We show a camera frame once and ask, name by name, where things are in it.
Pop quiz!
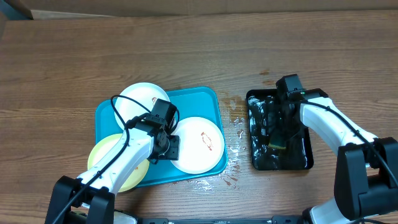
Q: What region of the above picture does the yellow green sponge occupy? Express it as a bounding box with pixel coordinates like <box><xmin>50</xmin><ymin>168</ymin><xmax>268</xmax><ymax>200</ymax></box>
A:
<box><xmin>268</xmin><ymin>130</ymin><xmax>286</xmax><ymax>149</ymax></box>

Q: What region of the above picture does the white plate with ketchup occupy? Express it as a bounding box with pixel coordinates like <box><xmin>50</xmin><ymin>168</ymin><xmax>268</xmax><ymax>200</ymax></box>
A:
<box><xmin>114</xmin><ymin>82</ymin><xmax>170</xmax><ymax>123</ymax></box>

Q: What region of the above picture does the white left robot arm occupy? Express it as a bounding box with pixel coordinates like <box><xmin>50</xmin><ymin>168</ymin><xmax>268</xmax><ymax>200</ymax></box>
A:
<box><xmin>45</xmin><ymin>122</ymin><xmax>180</xmax><ymax>223</ymax></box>

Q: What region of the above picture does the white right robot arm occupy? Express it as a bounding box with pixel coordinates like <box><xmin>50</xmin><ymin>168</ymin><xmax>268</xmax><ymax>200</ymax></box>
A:
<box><xmin>271</xmin><ymin>88</ymin><xmax>397</xmax><ymax>223</ymax></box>

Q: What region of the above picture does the black water tray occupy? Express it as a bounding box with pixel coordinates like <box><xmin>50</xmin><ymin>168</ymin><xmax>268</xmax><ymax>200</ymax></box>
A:
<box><xmin>246</xmin><ymin>89</ymin><xmax>313</xmax><ymax>170</ymax></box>

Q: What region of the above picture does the teal plastic tray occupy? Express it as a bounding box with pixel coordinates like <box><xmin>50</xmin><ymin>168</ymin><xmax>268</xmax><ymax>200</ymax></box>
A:
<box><xmin>95</xmin><ymin>86</ymin><xmax>228</xmax><ymax>187</ymax></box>

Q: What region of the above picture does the yellow plate with ketchup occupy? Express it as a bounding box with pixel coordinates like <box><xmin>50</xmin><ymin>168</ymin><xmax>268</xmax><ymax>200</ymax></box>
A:
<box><xmin>87</xmin><ymin>133</ymin><xmax>149</xmax><ymax>193</ymax></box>

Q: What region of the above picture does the cardboard back panel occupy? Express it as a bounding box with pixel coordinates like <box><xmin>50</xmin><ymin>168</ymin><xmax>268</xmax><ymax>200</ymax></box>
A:
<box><xmin>21</xmin><ymin>0</ymin><xmax>397</xmax><ymax>16</ymax></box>

